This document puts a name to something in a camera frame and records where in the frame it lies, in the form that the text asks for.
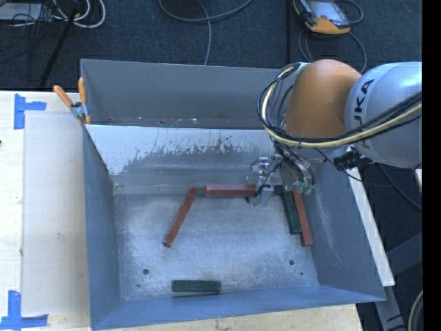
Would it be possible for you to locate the black cylinder on white bracket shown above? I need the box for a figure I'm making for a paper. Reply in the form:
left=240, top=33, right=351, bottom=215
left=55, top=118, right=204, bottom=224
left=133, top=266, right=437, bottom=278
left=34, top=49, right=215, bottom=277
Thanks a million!
left=333, top=149, right=365, bottom=172

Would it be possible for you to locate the grey metal bin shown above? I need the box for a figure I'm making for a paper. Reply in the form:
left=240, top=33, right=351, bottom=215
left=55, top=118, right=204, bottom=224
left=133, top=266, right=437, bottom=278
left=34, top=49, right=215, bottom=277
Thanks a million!
left=79, top=59, right=387, bottom=331

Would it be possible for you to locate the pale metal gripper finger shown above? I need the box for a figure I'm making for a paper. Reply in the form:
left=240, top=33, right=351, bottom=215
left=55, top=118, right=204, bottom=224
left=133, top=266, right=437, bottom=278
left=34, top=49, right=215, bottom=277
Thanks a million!
left=249, top=183, right=276, bottom=208
left=245, top=156, right=276, bottom=185

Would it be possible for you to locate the red-brown flat block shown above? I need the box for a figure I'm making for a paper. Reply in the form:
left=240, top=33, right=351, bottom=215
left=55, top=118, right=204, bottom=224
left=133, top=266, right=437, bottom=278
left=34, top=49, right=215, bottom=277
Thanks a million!
left=205, top=183, right=258, bottom=199
left=162, top=187, right=199, bottom=248
left=291, top=188, right=314, bottom=248

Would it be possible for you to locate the dark green flat block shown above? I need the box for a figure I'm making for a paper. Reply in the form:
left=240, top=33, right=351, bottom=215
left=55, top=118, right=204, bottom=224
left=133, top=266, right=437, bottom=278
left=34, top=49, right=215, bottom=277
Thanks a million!
left=171, top=279, right=223, bottom=294
left=280, top=191, right=302, bottom=236

